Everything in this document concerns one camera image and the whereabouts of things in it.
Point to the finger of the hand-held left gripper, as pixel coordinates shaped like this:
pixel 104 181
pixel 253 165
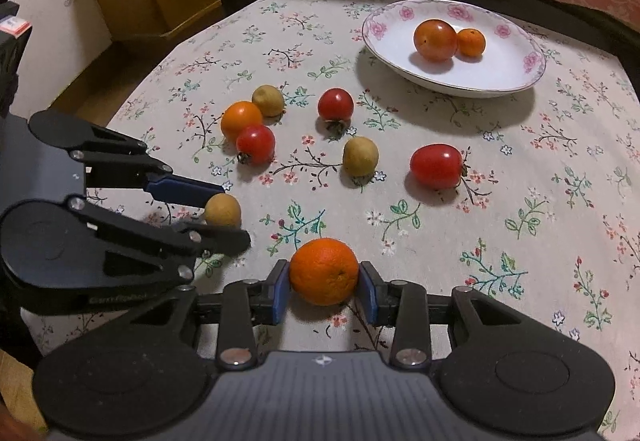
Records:
pixel 220 241
pixel 185 191

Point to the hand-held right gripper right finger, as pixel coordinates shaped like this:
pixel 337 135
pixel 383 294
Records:
pixel 367 293

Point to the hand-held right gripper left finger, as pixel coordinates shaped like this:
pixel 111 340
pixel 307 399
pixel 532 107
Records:
pixel 280 293

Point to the tan longan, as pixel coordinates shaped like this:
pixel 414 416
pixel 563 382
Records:
pixel 268 101
pixel 224 211
pixel 360 156

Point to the large orange mandarin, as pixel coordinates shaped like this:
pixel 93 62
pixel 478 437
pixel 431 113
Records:
pixel 324 271

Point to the smooth orange tangerine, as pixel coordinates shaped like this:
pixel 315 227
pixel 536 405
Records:
pixel 240 118

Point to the white floral rim plate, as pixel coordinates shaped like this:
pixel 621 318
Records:
pixel 490 66

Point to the floral tablecloth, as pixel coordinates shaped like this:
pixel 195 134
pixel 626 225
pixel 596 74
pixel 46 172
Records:
pixel 450 246

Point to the large red tomato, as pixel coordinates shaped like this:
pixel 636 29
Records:
pixel 436 166

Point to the red apple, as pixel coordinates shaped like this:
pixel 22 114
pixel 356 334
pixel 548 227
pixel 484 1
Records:
pixel 434 40

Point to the small orange mandarin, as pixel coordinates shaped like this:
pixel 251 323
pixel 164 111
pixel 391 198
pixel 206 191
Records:
pixel 471 43

